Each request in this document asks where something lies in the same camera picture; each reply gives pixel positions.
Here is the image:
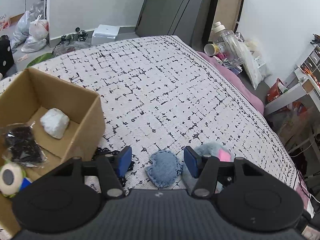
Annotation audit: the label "white red plastic bag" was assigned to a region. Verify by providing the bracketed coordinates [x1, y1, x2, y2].
[29, 15, 49, 40]

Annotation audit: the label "white black patterned blanket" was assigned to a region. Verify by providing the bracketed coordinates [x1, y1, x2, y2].
[0, 35, 315, 240]

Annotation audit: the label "blue denim pouch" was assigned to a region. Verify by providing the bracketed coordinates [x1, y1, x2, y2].
[145, 150, 183, 189]

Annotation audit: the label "clear plastic bag on floor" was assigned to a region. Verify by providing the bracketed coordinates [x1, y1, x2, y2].
[52, 41, 91, 57]

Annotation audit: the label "white foam box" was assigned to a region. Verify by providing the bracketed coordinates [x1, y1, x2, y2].
[91, 24, 120, 46]

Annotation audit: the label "green cartoon leaf cushion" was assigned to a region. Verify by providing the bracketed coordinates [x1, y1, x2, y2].
[27, 53, 53, 68]

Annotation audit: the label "white pillow bag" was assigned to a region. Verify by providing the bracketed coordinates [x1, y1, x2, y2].
[239, 40, 272, 90]

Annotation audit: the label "grey plastic bag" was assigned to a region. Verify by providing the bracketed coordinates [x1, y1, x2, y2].
[10, 11, 30, 49]

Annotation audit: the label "red white bottle pack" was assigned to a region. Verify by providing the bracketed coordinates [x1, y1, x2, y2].
[0, 14, 11, 31]

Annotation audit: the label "yellow tape roll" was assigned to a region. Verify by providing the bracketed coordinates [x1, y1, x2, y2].
[203, 43, 220, 56]

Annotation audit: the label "white side table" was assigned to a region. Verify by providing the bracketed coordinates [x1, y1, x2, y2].
[263, 43, 320, 117]

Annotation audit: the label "grey fluffy plush toy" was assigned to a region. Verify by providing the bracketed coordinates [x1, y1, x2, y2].
[182, 142, 235, 195]

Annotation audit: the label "black lace trimmed pouch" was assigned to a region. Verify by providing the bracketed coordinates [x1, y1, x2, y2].
[92, 146, 135, 187]

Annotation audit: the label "white soft packet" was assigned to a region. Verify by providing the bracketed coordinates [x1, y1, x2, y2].
[40, 108, 69, 139]

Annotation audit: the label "hamburger plush toy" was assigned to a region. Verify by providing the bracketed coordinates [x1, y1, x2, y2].
[0, 162, 32, 198]

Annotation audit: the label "brown cardboard box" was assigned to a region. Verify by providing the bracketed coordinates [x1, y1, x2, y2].
[0, 67, 106, 239]

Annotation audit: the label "black polka dot cushion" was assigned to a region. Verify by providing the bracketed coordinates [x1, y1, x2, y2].
[0, 35, 14, 77]

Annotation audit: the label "brown framed board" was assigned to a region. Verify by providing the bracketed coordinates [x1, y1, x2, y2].
[203, 0, 244, 43]

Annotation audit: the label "black items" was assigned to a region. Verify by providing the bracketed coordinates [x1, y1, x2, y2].
[1, 123, 47, 167]

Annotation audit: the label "dark grey wardrobe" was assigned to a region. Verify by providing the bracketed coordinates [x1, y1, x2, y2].
[135, 0, 218, 51]

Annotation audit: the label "large clear plastic jar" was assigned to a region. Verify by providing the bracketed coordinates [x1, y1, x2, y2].
[212, 22, 243, 69]

